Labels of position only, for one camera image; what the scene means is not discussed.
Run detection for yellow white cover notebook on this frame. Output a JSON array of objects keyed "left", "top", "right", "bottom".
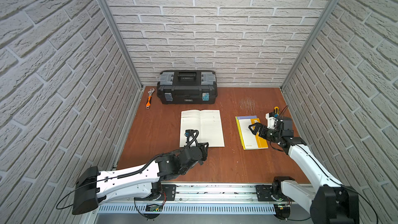
[{"left": 239, "top": 117, "right": 268, "bottom": 150}]

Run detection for large white lined notebook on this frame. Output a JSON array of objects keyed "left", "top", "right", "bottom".
[{"left": 179, "top": 110, "right": 225, "bottom": 147}]

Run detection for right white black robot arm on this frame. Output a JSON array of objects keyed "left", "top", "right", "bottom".
[{"left": 248, "top": 115, "right": 362, "bottom": 224}]

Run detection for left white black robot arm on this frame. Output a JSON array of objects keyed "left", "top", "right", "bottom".
[{"left": 70, "top": 143, "right": 209, "bottom": 215}]

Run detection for yellow black utility knife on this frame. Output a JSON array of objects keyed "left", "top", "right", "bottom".
[{"left": 273, "top": 106, "right": 280, "bottom": 116}]

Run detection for black plastic toolbox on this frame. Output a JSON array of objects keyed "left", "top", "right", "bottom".
[{"left": 156, "top": 70, "right": 218, "bottom": 104}]

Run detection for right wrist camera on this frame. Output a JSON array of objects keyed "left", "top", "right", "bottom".
[{"left": 265, "top": 113, "right": 278, "bottom": 129}]

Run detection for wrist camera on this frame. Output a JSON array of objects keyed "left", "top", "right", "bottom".
[
  {"left": 184, "top": 129, "right": 199, "bottom": 148},
  {"left": 265, "top": 113, "right": 278, "bottom": 129}
]

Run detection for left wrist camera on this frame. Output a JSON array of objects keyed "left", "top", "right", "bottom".
[{"left": 184, "top": 129, "right": 199, "bottom": 148}]

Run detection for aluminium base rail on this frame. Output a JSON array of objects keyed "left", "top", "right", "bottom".
[{"left": 79, "top": 181, "right": 352, "bottom": 224}]

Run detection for orange handled adjustable wrench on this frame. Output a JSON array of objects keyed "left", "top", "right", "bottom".
[{"left": 146, "top": 88, "right": 155, "bottom": 110}]

